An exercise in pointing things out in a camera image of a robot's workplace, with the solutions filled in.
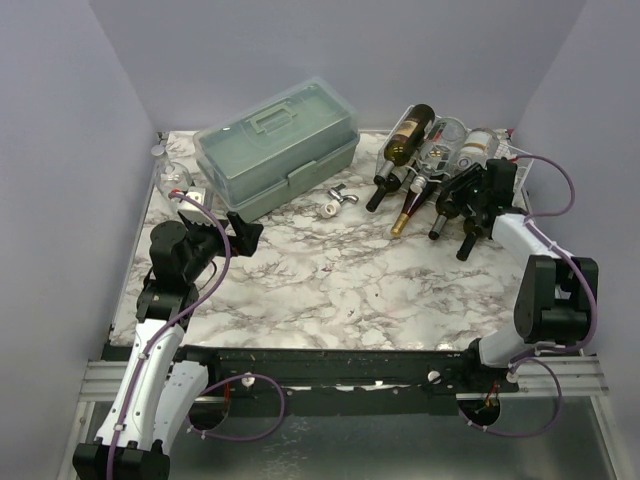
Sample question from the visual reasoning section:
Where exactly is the green bottle black neck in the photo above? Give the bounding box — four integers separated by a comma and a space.
456, 214, 492, 261

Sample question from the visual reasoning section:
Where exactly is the red wine bottle gold foil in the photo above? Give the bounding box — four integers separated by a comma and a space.
390, 175, 438, 238

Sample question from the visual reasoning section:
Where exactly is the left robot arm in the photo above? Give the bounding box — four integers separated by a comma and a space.
72, 212, 263, 479

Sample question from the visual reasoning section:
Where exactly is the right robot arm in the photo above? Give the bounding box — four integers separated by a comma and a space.
436, 158, 599, 392

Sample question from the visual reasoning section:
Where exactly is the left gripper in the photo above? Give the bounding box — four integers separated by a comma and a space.
184, 211, 263, 282

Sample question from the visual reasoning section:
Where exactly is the round clear bottle dark label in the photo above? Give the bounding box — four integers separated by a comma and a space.
151, 144, 193, 200

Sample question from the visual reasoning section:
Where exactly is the dark bottle bottom left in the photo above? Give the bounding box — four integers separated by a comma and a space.
366, 164, 408, 212

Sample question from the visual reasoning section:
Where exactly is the green plastic toolbox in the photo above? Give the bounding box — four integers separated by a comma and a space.
193, 78, 360, 223

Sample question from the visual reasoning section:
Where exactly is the chrome white bottle stopper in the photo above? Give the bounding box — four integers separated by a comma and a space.
319, 183, 359, 219

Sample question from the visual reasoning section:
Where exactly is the clear bottle white label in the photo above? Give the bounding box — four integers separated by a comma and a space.
447, 128, 500, 176

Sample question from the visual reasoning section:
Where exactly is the white wire wine rack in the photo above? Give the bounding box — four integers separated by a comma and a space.
366, 104, 517, 237

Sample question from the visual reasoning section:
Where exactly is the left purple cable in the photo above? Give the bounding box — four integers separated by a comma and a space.
107, 194, 290, 480

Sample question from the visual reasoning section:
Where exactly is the dark green bottle top left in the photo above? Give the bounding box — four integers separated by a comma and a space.
374, 104, 435, 185

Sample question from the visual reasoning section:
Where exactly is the clear bottle silver cap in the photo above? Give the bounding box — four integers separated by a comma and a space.
409, 117, 467, 194

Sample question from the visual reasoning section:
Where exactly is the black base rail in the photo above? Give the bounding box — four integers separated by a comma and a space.
174, 346, 518, 419

